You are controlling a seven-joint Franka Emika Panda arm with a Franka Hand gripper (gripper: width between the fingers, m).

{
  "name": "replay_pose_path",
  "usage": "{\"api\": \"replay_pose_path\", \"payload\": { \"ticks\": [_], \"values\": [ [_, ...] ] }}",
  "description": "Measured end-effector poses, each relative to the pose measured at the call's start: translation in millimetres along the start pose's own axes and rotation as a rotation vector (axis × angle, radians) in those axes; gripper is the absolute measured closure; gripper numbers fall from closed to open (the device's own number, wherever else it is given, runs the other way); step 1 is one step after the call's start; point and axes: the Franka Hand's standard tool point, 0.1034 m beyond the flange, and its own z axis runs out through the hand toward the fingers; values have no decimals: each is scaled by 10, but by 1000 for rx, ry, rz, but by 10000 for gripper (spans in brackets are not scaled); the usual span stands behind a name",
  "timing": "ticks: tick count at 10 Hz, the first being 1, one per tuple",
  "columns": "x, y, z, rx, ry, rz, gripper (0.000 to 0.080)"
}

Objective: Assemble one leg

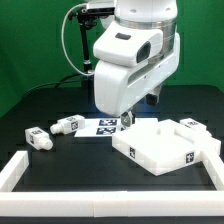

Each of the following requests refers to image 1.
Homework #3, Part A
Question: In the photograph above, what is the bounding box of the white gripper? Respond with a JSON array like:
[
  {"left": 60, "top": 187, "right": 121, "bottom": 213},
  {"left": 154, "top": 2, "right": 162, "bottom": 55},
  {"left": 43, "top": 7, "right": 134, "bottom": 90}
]
[{"left": 94, "top": 33, "right": 180, "bottom": 127}]

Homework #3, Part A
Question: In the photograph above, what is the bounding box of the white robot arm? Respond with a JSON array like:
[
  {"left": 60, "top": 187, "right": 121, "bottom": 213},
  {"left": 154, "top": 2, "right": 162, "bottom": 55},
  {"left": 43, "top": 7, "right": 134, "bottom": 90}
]
[{"left": 93, "top": 0, "right": 180, "bottom": 127}]

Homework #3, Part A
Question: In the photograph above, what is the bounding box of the white marker sheet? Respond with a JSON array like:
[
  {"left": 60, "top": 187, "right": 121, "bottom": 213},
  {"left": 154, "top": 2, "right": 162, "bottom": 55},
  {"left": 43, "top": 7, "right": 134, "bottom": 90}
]
[{"left": 74, "top": 118, "right": 158, "bottom": 137}]

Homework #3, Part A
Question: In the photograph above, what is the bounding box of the white U-shaped fence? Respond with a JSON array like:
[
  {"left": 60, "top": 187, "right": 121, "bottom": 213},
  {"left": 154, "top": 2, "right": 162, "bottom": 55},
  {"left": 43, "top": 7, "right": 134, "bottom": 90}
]
[{"left": 0, "top": 151, "right": 224, "bottom": 217}]

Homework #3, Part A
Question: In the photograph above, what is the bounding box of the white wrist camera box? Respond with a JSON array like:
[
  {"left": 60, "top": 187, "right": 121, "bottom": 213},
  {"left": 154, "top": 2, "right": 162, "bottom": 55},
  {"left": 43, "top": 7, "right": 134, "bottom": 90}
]
[{"left": 93, "top": 21, "right": 163, "bottom": 67}]

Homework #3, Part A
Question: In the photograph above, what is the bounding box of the black cable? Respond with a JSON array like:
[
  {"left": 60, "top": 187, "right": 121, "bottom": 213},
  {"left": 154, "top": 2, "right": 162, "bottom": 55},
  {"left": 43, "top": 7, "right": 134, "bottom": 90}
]
[{"left": 20, "top": 72, "right": 84, "bottom": 99}]

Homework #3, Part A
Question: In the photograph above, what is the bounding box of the black camera stand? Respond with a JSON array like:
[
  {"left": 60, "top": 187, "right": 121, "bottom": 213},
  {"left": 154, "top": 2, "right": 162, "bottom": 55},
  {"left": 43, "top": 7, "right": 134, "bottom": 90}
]
[{"left": 68, "top": 7, "right": 116, "bottom": 89}]

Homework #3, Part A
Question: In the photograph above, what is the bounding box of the white cable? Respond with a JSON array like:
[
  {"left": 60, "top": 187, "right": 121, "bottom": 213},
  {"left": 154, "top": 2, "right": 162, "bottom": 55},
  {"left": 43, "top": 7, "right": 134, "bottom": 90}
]
[{"left": 61, "top": 3, "right": 96, "bottom": 77}]

